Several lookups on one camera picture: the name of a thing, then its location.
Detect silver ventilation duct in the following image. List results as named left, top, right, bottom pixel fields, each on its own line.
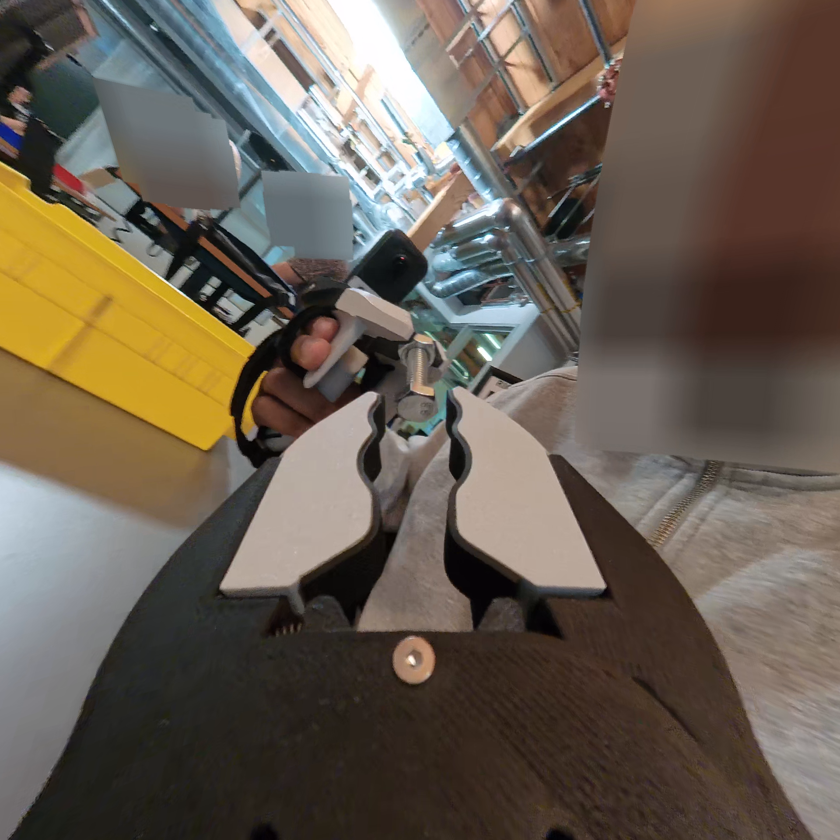
left=430, top=197, right=581, bottom=329

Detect silver bolt with nuts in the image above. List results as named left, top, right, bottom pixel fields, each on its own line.
left=395, top=333, right=442, bottom=421

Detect yellow plastic bin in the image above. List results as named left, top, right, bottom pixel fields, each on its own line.
left=0, top=161, right=257, bottom=452

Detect grey desk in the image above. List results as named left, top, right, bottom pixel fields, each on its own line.
left=0, top=348, right=277, bottom=840

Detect person's grey hoodie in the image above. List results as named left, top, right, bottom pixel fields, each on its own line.
left=357, top=364, right=840, bottom=840

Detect person's right hand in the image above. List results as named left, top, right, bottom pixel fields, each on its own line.
left=252, top=315, right=343, bottom=437

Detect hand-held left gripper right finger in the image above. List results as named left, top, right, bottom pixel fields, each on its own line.
left=446, top=388, right=607, bottom=601

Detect wooden table black legs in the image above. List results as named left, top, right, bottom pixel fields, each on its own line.
left=125, top=197, right=296, bottom=329

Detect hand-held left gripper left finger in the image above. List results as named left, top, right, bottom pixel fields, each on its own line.
left=218, top=392, right=386, bottom=614

